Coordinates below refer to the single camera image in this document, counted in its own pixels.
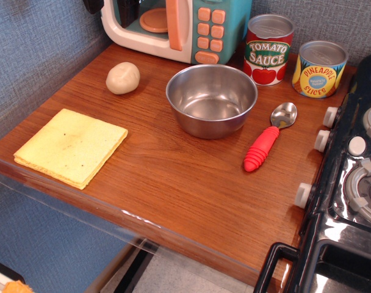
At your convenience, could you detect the beige toy potato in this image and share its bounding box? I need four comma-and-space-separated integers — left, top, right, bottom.
106, 62, 140, 95

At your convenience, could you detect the white middle stove knob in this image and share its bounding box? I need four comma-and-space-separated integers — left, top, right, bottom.
314, 130, 330, 153

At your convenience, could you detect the orange object bottom corner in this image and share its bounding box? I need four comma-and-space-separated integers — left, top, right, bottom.
2, 280, 33, 293

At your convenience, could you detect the white stove knob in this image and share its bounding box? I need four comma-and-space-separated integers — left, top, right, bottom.
323, 107, 339, 129
314, 130, 330, 153
294, 183, 312, 209

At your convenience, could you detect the teal toy microwave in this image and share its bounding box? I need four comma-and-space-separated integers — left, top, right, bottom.
101, 1, 252, 64

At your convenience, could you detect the stainless steel pot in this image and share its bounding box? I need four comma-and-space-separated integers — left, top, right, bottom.
165, 64, 258, 139

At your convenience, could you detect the pineapple slices can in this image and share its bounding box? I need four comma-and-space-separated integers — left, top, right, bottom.
292, 40, 348, 99

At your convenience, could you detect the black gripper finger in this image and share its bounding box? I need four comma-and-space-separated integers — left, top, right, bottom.
83, 0, 104, 14

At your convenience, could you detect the red handled metal spoon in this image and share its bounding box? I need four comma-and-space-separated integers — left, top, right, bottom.
243, 102, 298, 172

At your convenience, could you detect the folded yellow towel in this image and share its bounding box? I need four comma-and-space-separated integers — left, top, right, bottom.
14, 109, 128, 190

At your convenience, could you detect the black toy stove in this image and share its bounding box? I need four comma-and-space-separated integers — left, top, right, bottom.
283, 55, 371, 292

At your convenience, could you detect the white upper stove knob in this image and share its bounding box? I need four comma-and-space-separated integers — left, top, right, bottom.
323, 107, 339, 129

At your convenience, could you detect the black oven door handle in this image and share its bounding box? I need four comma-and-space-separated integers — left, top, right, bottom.
254, 242, 300, 292

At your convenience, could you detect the tomato sauce can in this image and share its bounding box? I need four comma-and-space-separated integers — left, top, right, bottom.
243, 14, 295, 86

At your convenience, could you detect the white lower stove knob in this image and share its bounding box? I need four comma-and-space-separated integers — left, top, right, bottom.
294, 183, 312, 209

